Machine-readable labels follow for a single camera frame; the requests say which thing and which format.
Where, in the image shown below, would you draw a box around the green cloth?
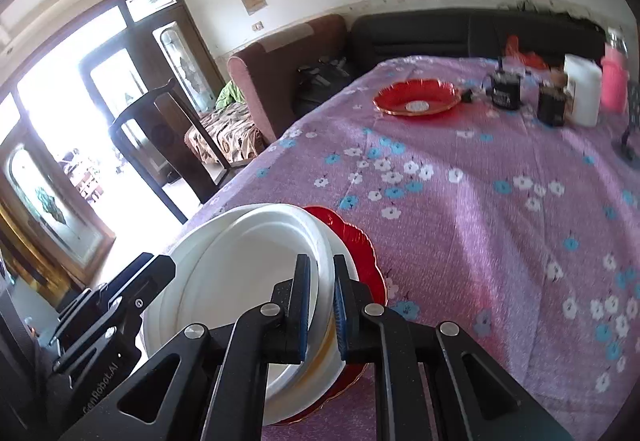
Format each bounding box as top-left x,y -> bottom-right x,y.
215,80 -> 246,111

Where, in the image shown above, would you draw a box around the dark bag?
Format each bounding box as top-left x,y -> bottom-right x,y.
292,56 -> 358,114

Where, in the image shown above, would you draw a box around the white plastic jar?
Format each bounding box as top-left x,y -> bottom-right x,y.
563,54 -> 602,127

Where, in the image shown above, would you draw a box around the pink sleeved bottle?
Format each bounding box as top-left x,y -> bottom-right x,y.
600,28 -> 631,113

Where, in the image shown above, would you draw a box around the small white foam bowl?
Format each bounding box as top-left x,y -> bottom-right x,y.
172,214 -> 321,402

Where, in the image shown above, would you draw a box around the large red glass plate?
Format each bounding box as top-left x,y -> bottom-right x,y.
285,205 -> 387,427

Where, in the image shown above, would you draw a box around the purple floral tablecloth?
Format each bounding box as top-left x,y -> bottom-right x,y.
177,55 -> 640,441

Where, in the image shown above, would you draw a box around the red plate with white centre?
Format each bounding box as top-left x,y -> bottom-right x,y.
372,78 -> 462,118

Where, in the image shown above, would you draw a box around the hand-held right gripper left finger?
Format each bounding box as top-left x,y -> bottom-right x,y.
60,253 -> 318,441

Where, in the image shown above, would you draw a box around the black phone stand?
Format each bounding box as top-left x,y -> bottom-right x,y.
619,81 -> 640,163

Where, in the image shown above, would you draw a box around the medium white foam bowl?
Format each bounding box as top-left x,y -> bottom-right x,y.
265,206 -> 361,428

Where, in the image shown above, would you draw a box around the dark wooden chair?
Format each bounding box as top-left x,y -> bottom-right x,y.
108,78 -> 233,225

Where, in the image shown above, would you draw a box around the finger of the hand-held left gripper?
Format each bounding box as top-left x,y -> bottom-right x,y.
57,252 -> 177,322
50,293 -> 151,374

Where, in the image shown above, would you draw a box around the black sofa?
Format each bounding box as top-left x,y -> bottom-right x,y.
347,7 -> 621,87

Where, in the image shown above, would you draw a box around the brown armchair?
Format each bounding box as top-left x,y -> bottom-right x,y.
227,14 -> 351,147

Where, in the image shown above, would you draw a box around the black cylindrical motor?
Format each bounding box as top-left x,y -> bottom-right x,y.
537,84 -> 569,127
487,56 -> 524,111

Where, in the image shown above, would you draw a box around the patterned cushion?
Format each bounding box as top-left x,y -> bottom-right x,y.
184,100 -> 266,168

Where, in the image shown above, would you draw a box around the red plastic bag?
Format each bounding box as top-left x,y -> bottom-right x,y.
502,35 -> 549,70

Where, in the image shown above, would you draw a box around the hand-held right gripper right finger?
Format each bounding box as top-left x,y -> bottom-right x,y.
332,255 -> 576,441

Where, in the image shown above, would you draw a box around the large white foam bowl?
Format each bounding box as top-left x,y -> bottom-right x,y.
141,202 -> 333,428

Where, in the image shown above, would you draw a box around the wooden glass door frame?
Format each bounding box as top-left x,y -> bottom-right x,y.
0,0 -> 226,292

